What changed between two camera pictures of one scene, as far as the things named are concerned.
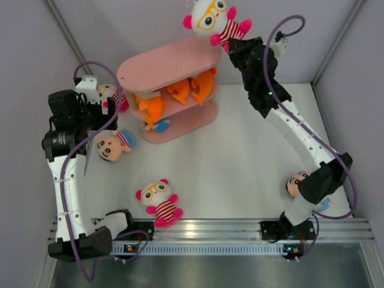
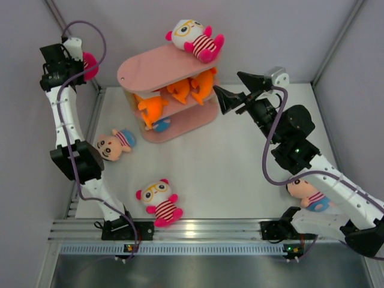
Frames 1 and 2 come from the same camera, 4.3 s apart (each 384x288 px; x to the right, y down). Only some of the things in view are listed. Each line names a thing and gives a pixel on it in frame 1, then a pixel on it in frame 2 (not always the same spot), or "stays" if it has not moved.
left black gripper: x=102 y=119 → x=78 y=63
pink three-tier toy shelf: x=172 y=92 stays
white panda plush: x=162 y=203 stays
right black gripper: x=236 y=48 → x=229 y=101
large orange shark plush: x=201 y=86 stays
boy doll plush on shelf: x=161 y=126 stays
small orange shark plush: x=182 y=90 stays
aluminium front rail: x=361 y=229 stays
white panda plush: x=215 y=20 → x=191 y=35
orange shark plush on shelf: x=153 y=107 stays
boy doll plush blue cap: x=110 y=148 stays
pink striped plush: x=109 y=90 → x=89 y=62
